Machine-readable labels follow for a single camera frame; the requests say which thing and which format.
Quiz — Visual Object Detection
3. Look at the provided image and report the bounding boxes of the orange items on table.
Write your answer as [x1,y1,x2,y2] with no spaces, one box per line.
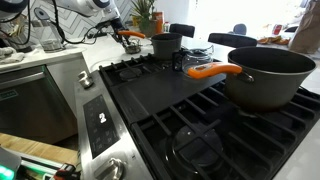
[258,35,291,46]

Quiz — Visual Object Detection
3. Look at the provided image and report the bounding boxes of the stainless steel dishwasher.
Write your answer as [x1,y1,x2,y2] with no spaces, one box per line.
[0,64,79,144]

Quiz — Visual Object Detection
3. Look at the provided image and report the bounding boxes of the small red container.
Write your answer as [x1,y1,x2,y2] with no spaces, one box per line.
[272,23,284,36]

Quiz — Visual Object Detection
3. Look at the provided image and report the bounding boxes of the black power strip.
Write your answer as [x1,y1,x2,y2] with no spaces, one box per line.
[87,30,108,39]

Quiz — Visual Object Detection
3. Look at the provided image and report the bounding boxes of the silver stove knob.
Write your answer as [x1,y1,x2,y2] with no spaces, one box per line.
[93,157,126,180]
[78,70,94,89]

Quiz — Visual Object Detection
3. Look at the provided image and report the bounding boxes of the grey blue chair backrest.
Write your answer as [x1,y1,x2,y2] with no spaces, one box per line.
[233,23,248,36]

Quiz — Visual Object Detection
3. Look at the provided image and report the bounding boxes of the large grey pot orange handle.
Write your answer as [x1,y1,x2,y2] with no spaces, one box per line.
[187,46,318,113]

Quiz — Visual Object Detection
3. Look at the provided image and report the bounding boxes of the small grey pot orange handle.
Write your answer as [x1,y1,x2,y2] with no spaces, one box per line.
[118,30,184,61]

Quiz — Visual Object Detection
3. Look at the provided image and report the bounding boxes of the grey crumpled cloth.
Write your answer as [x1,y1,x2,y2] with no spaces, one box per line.
[0,46,26,66]

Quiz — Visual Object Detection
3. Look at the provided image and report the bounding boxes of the black chair backrest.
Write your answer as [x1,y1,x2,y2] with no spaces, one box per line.
[208,32,258,49]
[168,23,196,39]

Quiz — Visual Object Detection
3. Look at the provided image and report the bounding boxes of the clear glass kettle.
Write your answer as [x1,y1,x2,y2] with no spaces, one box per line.
[33,7,66,53]

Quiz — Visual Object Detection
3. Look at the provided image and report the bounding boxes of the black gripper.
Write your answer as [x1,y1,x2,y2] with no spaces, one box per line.
[109,16,132,46]

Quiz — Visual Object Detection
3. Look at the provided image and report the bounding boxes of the brown paper bag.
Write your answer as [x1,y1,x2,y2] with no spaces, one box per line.
[288,0,320,54]

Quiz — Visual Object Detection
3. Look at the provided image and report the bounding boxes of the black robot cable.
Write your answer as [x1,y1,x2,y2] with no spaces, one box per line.
[51,0,101,46]

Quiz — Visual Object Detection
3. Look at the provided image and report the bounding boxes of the green potted plant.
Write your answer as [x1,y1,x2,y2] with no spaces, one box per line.
[130,0,158,38]

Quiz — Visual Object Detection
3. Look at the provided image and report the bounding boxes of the black stove griddle plate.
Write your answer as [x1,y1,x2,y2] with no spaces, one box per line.
[111,68,228,124]

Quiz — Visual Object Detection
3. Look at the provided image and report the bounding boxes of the red and black tool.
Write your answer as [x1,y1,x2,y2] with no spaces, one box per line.
[49,163,78,180]

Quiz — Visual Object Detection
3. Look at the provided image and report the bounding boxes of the orange bottle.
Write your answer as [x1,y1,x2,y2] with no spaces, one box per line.
[153,11,165,34]

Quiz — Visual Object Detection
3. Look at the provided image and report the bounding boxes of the black stove touch panel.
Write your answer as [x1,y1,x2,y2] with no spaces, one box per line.
[82,94,121,159]

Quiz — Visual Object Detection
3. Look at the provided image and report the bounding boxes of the black cast iron grate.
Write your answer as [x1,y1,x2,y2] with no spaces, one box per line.
[99,53,176,86]
[131,81,320,180]

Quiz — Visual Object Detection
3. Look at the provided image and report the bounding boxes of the black gas stove top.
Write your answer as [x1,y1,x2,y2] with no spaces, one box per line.
[73,53,320,180]

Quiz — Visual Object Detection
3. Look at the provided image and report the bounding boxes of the grey device with green light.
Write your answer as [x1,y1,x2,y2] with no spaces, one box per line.
[0,146,23,180]

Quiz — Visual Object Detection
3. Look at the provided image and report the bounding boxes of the round black burner cap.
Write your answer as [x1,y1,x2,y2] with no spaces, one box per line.
[173,124,224,168]
[119,68,143,83]

